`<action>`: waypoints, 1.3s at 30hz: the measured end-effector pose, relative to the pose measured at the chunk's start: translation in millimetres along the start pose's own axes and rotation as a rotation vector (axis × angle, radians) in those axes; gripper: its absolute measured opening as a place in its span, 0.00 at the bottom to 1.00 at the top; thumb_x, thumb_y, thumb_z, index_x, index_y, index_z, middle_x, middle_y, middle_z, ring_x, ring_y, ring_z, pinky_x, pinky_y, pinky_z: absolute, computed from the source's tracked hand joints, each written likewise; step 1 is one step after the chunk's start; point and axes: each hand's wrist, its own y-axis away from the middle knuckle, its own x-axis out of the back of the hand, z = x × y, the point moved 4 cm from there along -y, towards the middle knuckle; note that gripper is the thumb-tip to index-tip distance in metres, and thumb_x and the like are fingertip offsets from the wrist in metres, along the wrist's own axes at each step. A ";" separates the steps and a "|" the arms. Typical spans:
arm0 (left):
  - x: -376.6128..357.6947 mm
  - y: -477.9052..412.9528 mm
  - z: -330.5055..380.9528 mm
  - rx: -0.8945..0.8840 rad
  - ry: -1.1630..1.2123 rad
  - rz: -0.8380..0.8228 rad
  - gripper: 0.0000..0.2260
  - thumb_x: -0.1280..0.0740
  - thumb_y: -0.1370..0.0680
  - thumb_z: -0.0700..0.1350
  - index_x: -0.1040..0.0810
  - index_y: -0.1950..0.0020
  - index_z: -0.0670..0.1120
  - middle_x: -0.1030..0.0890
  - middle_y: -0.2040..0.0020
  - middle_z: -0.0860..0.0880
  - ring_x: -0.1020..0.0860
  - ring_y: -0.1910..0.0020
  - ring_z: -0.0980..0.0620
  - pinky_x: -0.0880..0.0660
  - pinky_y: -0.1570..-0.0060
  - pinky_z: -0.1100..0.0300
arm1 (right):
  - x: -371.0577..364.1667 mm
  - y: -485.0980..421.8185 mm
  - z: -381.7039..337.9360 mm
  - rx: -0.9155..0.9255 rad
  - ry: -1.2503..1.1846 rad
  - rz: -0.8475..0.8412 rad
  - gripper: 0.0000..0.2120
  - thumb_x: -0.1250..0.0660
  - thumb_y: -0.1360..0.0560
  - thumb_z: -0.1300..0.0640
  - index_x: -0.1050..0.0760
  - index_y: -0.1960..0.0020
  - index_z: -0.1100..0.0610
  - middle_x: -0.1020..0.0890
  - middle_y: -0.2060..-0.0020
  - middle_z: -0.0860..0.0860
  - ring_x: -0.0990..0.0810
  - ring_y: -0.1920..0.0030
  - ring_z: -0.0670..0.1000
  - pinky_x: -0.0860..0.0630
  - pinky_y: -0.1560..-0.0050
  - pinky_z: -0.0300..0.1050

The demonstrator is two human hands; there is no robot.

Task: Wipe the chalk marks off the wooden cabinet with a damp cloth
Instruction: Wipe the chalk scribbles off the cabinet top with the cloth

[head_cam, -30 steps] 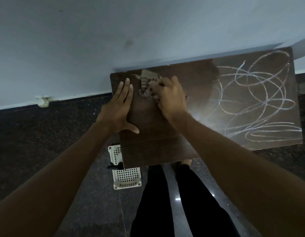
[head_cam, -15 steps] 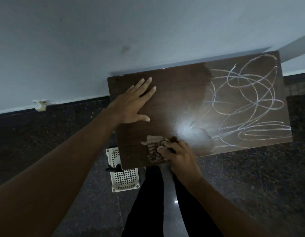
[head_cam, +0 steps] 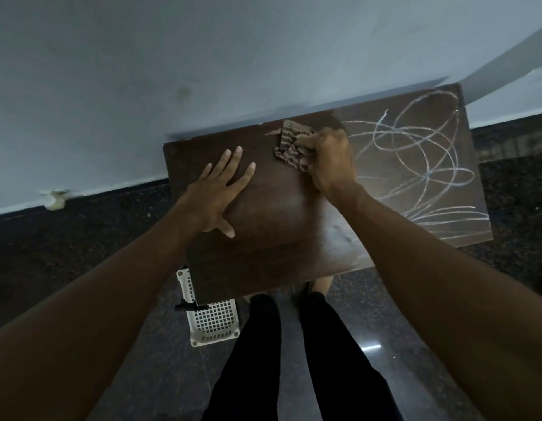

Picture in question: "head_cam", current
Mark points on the person's right hand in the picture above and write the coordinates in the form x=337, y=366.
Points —
x=334, y=164

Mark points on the person's left hand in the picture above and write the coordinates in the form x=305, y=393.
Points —
x=207, y=201

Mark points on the person's left thumb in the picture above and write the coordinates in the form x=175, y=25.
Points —
x=228, y=227

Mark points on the person's left middle finger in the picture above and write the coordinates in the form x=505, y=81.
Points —
x=235, y=164

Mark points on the person's right fingers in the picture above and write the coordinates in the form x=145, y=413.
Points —
x=307, y=146

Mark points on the person's left little finger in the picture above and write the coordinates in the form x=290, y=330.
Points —
x=204, y=174

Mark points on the brown striped cleaning cloth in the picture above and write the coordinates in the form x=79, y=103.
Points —
x=286, y=146

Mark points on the person's right forearm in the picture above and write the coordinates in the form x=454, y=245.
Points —
x=442, y=293

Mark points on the person's left forearm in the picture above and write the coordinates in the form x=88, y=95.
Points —
x=91, y=320

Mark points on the black clip on basket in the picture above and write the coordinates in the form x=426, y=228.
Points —
x=189, y=307

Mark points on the white perforated plastic basket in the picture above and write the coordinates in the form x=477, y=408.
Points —
x=214, y=322

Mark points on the white plaster lump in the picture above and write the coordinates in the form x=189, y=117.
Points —
x=56, y=198

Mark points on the person's black trousers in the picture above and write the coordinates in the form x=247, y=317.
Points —
x=297, y=368

